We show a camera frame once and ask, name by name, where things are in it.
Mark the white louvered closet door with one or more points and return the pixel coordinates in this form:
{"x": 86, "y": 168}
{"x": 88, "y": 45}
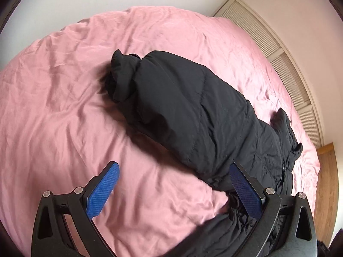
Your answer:
{"x": 310, "y": 125}
{"x": 290, "y": 79}
{"x": 249, "y": 24}

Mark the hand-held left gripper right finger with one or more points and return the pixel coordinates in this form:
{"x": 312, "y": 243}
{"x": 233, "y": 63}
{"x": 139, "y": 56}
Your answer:
{"x": 245, "y": 190}

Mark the pink bed sheet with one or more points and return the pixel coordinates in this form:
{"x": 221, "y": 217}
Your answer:
{"x": 67, "y": 107}

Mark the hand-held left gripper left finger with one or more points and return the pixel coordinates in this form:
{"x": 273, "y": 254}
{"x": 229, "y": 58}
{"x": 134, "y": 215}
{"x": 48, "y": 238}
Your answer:
{"x": 103, "y": 190}

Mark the black puffer jacket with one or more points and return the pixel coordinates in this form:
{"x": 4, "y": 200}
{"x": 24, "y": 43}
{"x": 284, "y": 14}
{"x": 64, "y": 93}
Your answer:
{"x": 193, "y": 117}

